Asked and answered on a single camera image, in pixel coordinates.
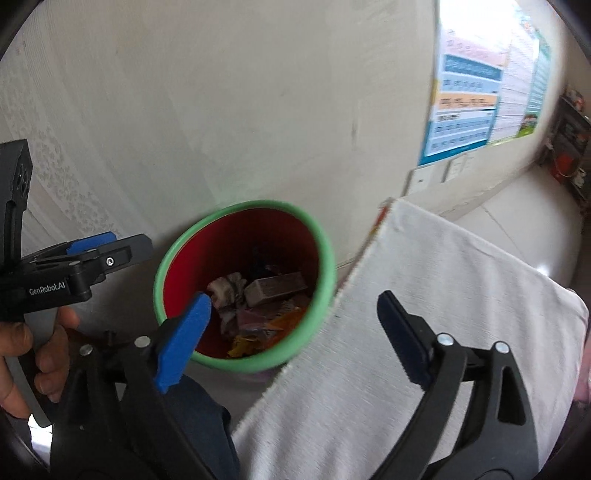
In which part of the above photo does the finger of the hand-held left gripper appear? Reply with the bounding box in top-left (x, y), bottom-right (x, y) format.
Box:
top-left (69, 234), bottom-right (154, 284)
top-left (21, 232), bottom-right (118, 266)

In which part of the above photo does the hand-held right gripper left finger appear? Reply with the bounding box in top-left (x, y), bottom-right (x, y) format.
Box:
top-left (50, 292), bottom-right (241, 480)

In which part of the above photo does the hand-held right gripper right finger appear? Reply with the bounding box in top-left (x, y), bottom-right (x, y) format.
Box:
top-left (369, 290), bottom-right (541, 480)

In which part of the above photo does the yellow and white packet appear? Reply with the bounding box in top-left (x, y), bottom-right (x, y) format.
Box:
top-left (228, 333), bottom-right (269, 359)

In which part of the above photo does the printed paper ball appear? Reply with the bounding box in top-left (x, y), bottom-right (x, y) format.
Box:
top-left (206, 272), bottom-right (247, 340)

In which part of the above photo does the purple-pink packet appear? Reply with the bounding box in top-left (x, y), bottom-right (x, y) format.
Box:
top-left (238, 308), bottom-right (278, 332)

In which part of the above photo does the silver milk carton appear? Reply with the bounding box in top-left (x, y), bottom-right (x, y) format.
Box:
top-left (244, 272), bottom-right (309, 308)

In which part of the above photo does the green-rimmed red trash bin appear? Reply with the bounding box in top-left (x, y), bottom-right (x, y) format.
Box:
top-left (153, 199), bottom-right (336, 374)

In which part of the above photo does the person's left hand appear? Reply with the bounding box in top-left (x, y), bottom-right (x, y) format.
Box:
top-left (0, 307), bottom-right (81, 418)

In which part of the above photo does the white table cloth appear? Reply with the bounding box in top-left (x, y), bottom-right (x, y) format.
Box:
top-left (231, 198), bottom-right (591, 480)

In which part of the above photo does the person's leg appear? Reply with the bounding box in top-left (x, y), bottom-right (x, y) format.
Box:
top-left (178, 373), bottom-right (241, 480)

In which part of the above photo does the pink bedsheet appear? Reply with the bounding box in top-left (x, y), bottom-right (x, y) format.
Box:
top-left (573, 318), bottom-right (591, 398)

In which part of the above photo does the red bucket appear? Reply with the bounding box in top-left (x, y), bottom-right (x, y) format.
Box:
top-left (554, 153), bottom-right (578, 178)

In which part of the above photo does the dark storage shelf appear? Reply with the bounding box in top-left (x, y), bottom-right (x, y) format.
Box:
top-left (538, 90), bottom-right (591, 204)

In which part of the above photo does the small white wall plate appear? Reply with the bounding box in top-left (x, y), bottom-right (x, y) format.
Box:
top-left (409, 165), bottom-right (437, 195)

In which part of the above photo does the large letter wall poster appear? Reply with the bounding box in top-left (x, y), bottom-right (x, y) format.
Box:
top-left (418, 0), bottom-right (522, 167)

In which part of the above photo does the pale table wall poster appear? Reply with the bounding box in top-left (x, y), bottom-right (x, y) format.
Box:
top-left (487, 9), bottom-right (541, 145)

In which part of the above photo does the green-bordered wall poster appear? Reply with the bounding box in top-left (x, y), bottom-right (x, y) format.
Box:
top-left (519, 32), bottom-right (552, 138)

